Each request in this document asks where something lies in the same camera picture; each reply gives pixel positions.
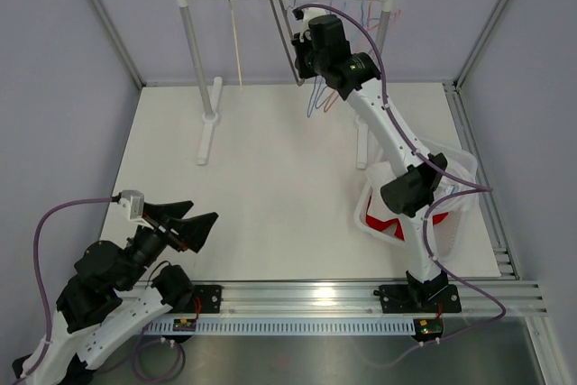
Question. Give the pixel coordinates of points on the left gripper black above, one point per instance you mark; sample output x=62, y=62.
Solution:
x=191, y=231

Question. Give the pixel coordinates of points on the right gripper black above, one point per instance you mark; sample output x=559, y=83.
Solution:
x=300, y=48

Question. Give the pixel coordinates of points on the silver hanger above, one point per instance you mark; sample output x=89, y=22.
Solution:
x=280, y=16

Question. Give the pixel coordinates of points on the red t shirt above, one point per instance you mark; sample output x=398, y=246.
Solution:
x=382, y=225

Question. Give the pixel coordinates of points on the white t shirt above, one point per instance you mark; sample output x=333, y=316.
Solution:
x=380, y=173

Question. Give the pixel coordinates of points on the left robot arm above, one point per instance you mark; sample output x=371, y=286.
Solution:
x=88, y=323

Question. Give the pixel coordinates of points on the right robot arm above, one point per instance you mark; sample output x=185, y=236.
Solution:
x=322, y=50

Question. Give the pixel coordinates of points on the cream wooden hanger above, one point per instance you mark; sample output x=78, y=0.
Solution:
x=236, y=43

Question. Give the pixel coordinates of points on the white plastic basket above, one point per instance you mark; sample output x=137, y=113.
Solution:
x=450, y=233

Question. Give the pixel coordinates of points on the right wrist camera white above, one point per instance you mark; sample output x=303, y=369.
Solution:
x=305, y=16

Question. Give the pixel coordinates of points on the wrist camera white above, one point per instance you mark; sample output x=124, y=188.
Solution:
x=305, y=16
x=131, y=203

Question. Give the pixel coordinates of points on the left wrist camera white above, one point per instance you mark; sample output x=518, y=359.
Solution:
x=131, y=203

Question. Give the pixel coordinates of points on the pink wire hanger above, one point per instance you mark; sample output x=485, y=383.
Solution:
x=393, y=17

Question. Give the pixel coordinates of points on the white slotted cable duct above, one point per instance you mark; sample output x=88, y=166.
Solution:
x=283, y=326

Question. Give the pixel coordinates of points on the aluminium rail frame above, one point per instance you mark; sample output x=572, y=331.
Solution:
x=351, y=298

